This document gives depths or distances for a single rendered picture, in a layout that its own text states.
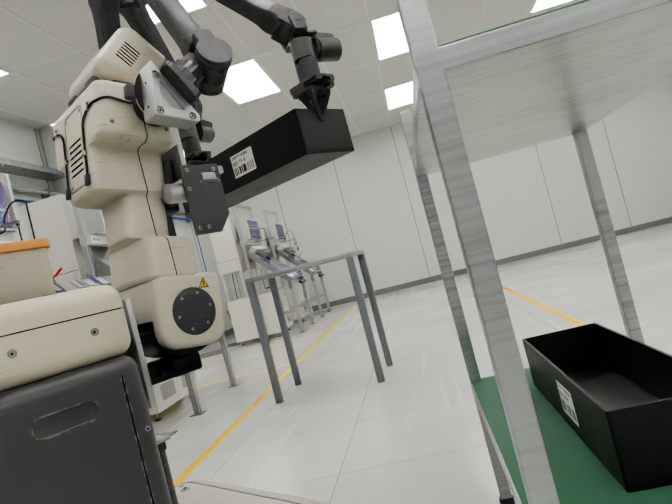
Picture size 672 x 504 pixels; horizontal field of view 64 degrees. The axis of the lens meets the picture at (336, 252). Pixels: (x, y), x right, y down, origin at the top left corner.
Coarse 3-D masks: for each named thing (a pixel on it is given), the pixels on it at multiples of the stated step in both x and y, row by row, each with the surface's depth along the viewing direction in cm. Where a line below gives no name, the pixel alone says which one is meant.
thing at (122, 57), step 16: (128, 32) 121; (112, 48) 118; (128, 48) 120; (144, 48) 123; (96, 64) 116; (112, 64) 117; (128, 64) 120; (144, 64) 122; (160, 64) 125; (80, 80) 123; (128, 80) 119
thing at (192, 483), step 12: (192, 480) 146; (204, 480) 144; (180, 492) 139; (192, 492) 137; (204, 492) 134; (216, 492) 132; (228, 492) 130; (240, 492) 128; (252, 492) 126; (264, 492) 125; (276, 492) 129
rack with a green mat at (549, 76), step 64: (640, 0) 56; (448, 64) 59; (512, 64) 64; (576, 64) 71; (640, 64) 81; (448, 128) 59; (512, 128) 108; (576, 128) 133; (448, 192) 60; (448, 256) 145; (512, 384) 59; (512, 448) 96; (576, 448) 90
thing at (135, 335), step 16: (128, 304) 111; (128, 320) 111; (144, 336) 117; (128, 352) 114; (144, 352) 123; (160, 352) 119; (176, 352) 118; (192, 352) 121; (144, 368) 111; (160, 368) 121; (176, 368) 117; (192, 368) 120; (144, 384) 111
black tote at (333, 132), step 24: (288, 120) 129; (312, 120) 130; (336, 120) 136; (240, 144) 142; (264, 144) 136; (288, 144) 130; (312, 144) 128; (336, 144) 134; (240, 168) 144; (264, 168) 138; (288, 168) 138; (312, 168) 148; (240, 192) 154
